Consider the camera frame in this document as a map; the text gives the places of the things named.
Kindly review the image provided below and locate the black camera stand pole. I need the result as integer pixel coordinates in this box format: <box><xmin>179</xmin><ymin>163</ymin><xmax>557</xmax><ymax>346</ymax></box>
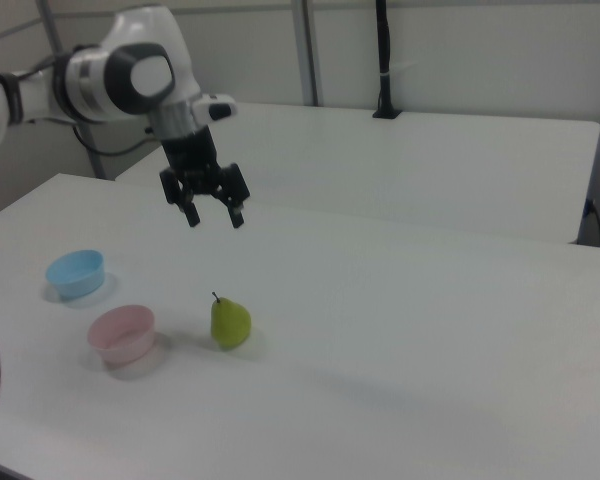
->
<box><xmin>371</xmin><ymin>0</ymin><xmax>403</xmax><ymax>121</ymax></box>

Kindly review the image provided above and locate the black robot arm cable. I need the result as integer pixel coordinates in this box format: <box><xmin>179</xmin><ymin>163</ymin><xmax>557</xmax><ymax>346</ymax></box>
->
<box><xmin>71</xmin><ymin>121</ymin><xmax>162</xmax><ymax>158</ymax></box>

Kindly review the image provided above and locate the blue plastic bowl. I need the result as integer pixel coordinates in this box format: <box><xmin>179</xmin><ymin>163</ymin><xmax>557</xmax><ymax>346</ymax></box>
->
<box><xmin>44</xmin><ymin>249</ymin><xmax>106</xmax><ymax>303</ymax></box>

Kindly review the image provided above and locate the white side table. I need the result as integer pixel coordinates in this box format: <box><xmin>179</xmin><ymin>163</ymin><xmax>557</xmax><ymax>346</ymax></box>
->
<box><xmin>113</xmin><ymin>101</ymin><xmax>600</xmax><ymax>247</ymax></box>

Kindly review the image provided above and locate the pink plastic bowl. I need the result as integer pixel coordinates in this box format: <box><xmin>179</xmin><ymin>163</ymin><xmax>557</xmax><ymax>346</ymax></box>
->
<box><xmin>86</xmin><ymin>304</ymin><xmax>158</xmax><ymax>365</ymax></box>

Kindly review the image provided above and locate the green pear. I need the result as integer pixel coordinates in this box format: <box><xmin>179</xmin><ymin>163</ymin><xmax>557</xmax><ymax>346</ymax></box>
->
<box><xmin>209</xmin><ymin>291</ymin><xmax>254</xmax><ymax>352</ymax></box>

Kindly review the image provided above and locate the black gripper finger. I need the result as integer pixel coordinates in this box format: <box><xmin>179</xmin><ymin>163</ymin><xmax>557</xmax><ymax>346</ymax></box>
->
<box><xmin>159</xmin><ymin>167</ymin><xmax>203</xmax><ymax>230</ymax></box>
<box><xmin>212</xmin><ymin>162</ymin><xmax>252</xmax><ymax>230</ymax></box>

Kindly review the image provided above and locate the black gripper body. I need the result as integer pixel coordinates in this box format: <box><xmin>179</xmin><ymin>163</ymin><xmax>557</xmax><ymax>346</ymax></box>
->
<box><xmin>159</xmin><ymin>126</ymin><xmax>227</xmax><ymax>197</ymax></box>

